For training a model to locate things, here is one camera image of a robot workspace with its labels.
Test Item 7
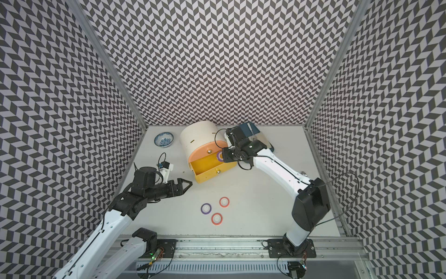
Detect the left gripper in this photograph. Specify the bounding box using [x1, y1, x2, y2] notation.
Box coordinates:
[145, 178, 193, 202]

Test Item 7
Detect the purple tape roll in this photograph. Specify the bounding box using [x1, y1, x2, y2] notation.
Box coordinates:
[200, 203, 212, 215]
[217, 151, 224, 162]

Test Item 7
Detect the yellow drawer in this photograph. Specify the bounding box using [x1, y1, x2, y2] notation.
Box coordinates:
[189, 152, 237, 183]

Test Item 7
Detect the orange top drawer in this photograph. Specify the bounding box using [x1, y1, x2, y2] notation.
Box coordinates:
[187, 140, 227, 163]

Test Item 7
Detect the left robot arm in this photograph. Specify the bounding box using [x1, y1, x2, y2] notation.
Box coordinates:
[53, 167, 193, 279]

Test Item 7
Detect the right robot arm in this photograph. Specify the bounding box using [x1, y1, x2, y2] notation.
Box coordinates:
[222, 122, 331, 255]

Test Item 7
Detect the lower red tape roll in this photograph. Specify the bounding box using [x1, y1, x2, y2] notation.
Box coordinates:
[211, 213, 223, 226]

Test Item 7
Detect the red tape roll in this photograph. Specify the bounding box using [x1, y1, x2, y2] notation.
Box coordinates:
[219, 196, 230, 208]
[211, 213, 223, 226]

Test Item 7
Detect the white drawer cabinet shell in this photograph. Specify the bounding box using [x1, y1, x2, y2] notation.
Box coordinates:
[180, 121, 217, 159]

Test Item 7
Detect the upper red tape roll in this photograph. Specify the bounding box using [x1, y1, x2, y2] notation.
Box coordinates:
[219, 196, 230, 208]

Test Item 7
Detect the teal tray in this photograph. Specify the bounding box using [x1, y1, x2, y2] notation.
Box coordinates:
[245, 122, 275, 152]

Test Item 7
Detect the blue white patterned bowl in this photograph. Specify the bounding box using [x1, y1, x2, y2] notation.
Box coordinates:
[154, 132, 174, 148]

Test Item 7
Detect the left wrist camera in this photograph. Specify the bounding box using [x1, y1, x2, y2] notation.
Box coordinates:
[159, 161, 174, 183]

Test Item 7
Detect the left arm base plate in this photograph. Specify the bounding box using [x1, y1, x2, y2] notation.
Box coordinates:
[139, 238, 178, 259]

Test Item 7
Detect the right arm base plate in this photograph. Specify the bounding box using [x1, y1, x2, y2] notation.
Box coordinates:
[262, 238, 317, 259]

